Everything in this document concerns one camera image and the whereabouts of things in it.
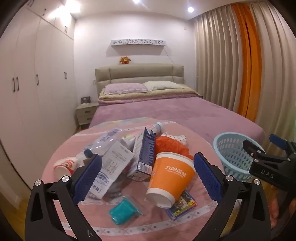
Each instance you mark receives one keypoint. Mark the beige curtain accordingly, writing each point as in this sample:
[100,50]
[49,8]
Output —
[215,58]

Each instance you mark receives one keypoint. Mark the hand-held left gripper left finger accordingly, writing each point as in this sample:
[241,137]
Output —
[87,176]

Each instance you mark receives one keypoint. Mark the person's right hand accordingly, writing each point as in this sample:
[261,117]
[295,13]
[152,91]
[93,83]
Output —
[275,204]

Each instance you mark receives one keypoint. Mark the orange curtain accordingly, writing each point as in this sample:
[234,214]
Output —
[248,69]

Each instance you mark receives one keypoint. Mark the orange fluffy ball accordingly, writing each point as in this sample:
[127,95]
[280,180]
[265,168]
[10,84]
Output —
[171,144]

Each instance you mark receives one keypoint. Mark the white medicine box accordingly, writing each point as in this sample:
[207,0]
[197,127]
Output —
[115,162]

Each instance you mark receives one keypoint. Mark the white tissue packet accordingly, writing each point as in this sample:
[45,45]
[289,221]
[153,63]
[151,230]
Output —
[128,141]

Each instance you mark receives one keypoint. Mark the teal sponge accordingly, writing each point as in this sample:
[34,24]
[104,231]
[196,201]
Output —
[122,210]

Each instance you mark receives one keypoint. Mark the bed with purple cover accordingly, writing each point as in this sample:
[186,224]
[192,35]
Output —
[185,111]

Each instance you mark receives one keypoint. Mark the beige nightstand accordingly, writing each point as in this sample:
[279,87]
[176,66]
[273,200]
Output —
[85,114]

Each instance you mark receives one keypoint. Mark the white wardrobe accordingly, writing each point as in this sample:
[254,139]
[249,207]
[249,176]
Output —
[34,92]

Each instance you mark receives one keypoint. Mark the clear bottle with blue cap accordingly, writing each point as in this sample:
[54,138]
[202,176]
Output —
[104,141]

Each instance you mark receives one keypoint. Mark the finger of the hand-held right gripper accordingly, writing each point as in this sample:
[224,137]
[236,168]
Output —
[278,140]
[253,149]

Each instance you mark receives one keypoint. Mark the beige padded headboard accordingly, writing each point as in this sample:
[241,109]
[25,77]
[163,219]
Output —
[138,74]

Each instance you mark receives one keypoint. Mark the small clear plastic bottle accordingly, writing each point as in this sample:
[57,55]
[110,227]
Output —
[157,128]

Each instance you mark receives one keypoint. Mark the small dark frame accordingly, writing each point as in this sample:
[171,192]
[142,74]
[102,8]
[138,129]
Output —
[85,100]

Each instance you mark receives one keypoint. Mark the purple pillow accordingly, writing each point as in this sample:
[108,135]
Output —
[124,88]

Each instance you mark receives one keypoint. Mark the beige folded quilt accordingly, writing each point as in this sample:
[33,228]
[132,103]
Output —
[161,95]

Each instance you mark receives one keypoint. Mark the orange paper cup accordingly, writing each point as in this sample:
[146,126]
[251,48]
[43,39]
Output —
[168,176]

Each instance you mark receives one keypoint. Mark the white pillow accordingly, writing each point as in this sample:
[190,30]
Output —
[161,85]

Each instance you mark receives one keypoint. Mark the blue and white carton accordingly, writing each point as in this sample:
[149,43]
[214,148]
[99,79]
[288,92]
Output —
[145,153]

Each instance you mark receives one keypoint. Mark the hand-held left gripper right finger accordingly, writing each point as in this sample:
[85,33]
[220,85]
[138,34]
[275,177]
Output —
[205,176]

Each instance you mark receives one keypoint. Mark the light blue plastic basket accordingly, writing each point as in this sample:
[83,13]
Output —
[229,150]

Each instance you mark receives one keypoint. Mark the blue card pack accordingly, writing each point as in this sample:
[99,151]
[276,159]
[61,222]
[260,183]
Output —
[182,205]

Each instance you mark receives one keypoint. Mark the orange plush toy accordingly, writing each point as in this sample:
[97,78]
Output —
[125,60]

